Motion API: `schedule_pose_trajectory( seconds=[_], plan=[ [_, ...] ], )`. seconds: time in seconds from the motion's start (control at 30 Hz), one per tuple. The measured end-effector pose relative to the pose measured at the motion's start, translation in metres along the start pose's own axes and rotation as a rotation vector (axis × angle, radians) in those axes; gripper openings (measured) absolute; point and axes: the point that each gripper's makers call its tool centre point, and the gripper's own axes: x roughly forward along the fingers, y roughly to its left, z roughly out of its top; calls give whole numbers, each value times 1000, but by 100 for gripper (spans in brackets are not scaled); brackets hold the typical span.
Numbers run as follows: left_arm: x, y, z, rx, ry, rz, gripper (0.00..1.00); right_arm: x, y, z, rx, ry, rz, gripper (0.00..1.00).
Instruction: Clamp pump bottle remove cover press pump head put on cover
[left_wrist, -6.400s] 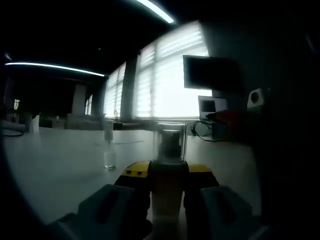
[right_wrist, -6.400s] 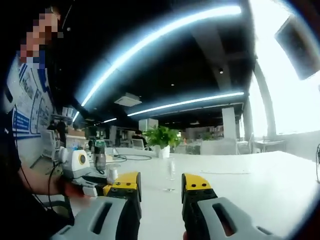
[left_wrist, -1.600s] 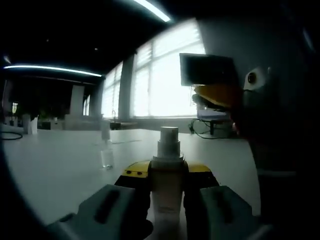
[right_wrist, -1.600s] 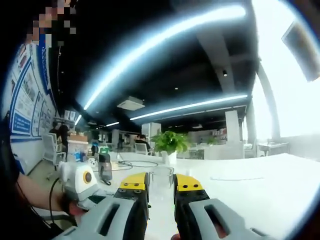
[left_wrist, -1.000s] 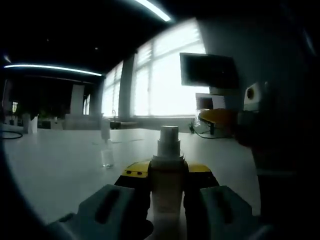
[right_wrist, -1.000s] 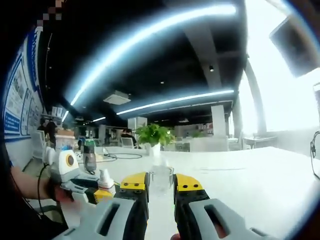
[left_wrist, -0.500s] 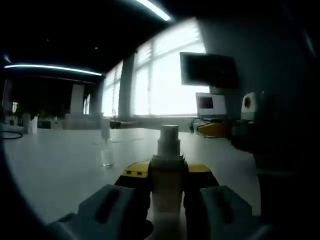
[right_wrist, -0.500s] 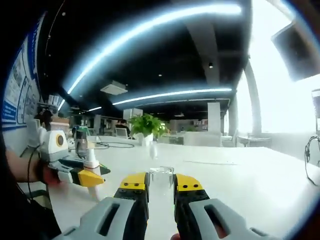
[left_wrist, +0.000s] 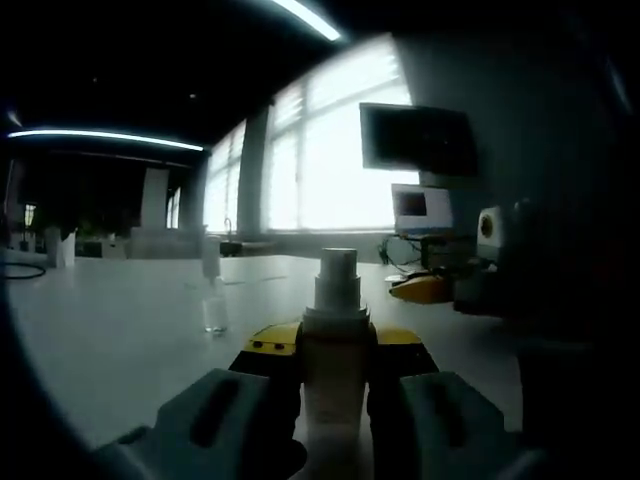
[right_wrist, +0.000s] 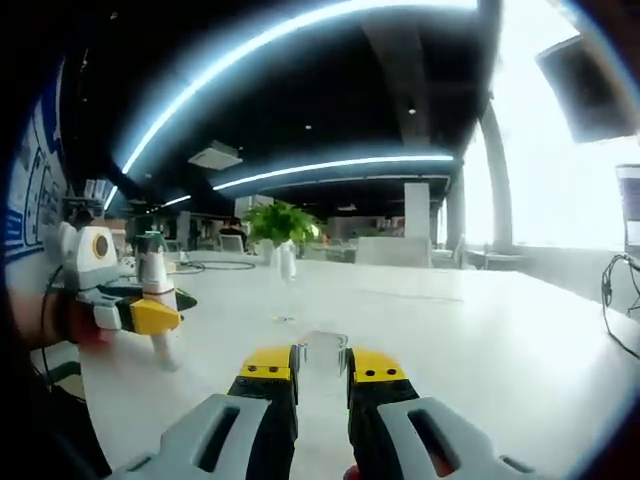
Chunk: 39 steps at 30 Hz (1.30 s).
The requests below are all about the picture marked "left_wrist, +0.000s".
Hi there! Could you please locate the wall-mounted dark screen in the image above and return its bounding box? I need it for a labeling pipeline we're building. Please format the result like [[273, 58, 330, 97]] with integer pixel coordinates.
[[359, 102, 479, 177]]

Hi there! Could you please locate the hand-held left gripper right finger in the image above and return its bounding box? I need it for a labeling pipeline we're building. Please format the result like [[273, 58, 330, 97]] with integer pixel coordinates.
[[367, 327, 526, 480]]

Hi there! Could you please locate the slim clear bottle cover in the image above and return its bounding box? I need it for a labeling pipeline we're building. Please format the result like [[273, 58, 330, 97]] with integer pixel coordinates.
[[201, 236, 223, 282]]

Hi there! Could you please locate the long ceiling light strip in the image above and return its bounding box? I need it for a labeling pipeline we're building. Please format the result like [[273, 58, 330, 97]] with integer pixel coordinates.
[[7, 128, 206, 153], [273, 0, 345, 42]]

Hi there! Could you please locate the dark cable bundle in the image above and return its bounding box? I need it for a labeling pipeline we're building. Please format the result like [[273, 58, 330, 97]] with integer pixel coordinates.
[[378, 233, 426, 275]]

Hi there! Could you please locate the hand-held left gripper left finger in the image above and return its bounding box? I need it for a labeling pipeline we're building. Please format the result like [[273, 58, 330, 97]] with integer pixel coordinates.
[[92, 322, 306, 480]]

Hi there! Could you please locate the beige pump bottle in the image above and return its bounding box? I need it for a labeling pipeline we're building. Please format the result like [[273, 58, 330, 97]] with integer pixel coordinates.
[[298, 247, 375, 480]]

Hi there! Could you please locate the person's left hand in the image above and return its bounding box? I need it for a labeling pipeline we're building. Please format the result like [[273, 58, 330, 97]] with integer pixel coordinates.
[[287, 438, 309, 474]]

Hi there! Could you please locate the looped black cable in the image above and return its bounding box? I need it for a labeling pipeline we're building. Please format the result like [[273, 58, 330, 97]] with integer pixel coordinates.
[[0, 260, 48, 281]]

